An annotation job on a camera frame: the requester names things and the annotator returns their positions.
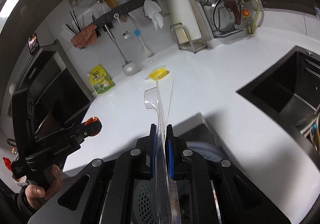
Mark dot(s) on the white cloth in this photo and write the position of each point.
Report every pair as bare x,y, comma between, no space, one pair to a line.
152,11

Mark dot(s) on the dark kitchen sink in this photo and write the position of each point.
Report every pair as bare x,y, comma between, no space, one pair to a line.
282,94

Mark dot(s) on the yellow plastic lid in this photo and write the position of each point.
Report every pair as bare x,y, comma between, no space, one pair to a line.
158,73

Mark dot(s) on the steel cutting board rack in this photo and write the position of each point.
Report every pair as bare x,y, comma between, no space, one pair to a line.
192,44

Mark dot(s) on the glass pot lid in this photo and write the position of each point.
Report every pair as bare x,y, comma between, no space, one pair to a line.
223,19

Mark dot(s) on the small black screen device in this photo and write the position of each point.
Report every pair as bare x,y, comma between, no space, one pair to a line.
33,43

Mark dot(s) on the steel spatula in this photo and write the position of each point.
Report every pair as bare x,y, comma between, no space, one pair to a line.
130,69

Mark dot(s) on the person's left hand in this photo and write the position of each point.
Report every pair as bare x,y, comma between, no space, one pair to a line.
37,192

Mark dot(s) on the small steel spoon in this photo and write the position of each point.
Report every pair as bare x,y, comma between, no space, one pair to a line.
126,35

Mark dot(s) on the yellow seasoning pouch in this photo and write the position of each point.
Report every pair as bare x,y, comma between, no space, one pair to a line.
101,80

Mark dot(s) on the pile of dirty dishes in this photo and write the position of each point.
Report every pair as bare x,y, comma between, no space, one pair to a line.
310,126

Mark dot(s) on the clear plastic cup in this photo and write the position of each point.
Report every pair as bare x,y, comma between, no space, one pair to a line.
151,100

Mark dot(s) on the black kitchen stove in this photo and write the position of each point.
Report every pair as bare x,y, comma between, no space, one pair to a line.
57,84

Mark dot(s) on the dark wall utensil rail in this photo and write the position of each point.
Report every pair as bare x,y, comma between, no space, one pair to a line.
130,5

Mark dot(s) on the white cutting board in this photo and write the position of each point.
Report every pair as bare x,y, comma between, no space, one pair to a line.
185,14

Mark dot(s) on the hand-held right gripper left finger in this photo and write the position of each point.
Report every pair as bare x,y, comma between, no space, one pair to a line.
153,154

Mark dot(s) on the blue and white brush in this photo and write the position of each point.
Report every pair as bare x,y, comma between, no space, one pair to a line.
137,32

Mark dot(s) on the steel lid rack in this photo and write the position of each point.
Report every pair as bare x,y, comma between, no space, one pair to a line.
225,35

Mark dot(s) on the bundle of chopsticks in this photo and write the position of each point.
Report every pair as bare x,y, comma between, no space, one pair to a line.
75,23

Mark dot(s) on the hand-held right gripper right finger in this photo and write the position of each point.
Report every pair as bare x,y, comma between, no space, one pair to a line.
170,156

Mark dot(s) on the small red object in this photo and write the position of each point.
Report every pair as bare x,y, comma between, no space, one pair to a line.
7,162

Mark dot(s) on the orange gas valve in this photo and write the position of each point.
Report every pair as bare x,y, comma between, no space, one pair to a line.
245,13

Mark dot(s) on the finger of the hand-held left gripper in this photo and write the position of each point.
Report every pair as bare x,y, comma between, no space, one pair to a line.
87,128

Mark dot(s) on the orange checked cloth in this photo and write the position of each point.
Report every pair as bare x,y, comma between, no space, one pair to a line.
83,38

